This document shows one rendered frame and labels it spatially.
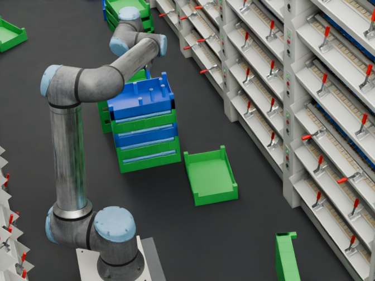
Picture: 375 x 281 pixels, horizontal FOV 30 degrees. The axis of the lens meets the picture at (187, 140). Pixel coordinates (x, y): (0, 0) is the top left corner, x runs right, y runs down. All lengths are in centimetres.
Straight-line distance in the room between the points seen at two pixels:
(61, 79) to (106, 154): 119
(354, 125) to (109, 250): 100
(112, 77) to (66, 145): 30
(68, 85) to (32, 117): 152
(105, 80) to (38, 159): 129
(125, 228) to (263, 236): 69
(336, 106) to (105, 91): 81
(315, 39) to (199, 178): 108
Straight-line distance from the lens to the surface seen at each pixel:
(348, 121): 246
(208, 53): 388
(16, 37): 460
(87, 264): 287
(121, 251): 267
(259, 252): 298
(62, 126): 248
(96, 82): 238
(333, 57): 244
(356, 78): 233
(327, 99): 256
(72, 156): 254
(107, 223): 264
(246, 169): 336
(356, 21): 226
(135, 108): 319
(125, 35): 292
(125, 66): 254
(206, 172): 335
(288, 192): 314
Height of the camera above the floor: 221
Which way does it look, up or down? 39 degrees down
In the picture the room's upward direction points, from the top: 6 degrees counter-clockwise
